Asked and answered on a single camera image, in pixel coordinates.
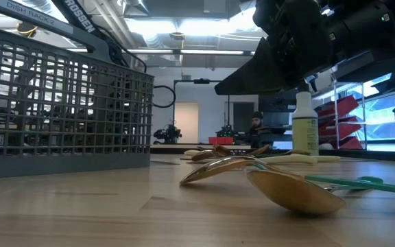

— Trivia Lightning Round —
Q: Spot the fluorescent light strip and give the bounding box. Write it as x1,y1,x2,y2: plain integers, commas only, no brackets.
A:
180,49,245,56
125,48,174,55

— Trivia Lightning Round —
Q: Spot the red box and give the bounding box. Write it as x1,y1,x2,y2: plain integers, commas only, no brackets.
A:
208,136,235,145

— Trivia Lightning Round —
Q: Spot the person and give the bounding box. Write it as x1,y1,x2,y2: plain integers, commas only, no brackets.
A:
245,110,277,149

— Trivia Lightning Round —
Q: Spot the black monitor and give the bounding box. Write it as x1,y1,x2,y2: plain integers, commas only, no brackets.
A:
259,94,296,113

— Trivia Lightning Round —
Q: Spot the black desk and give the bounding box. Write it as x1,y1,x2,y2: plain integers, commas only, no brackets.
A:
265,126,294,147

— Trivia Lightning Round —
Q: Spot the black gantry frame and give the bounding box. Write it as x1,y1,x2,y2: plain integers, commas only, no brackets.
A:
172,78,232,138

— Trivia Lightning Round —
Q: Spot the red storage bin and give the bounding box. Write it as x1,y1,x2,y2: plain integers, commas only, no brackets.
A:
317,115,363,138
320,136,364,150
315,95,360,120

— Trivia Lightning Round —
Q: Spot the metal shelf rack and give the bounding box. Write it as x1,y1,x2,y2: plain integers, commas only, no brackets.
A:
320,79,370,151

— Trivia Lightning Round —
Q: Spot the white spray bottle black trigger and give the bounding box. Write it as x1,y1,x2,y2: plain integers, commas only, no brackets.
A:
291,82,320,156

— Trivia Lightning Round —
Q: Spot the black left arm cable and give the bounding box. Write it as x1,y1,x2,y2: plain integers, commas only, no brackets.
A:
106,25,177,109

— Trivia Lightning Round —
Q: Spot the grey mesh cutlery basket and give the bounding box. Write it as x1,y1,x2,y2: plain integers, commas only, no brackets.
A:
0,0,156,181

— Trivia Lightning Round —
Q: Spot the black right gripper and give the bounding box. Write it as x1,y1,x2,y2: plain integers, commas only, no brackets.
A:
213,0,335,97

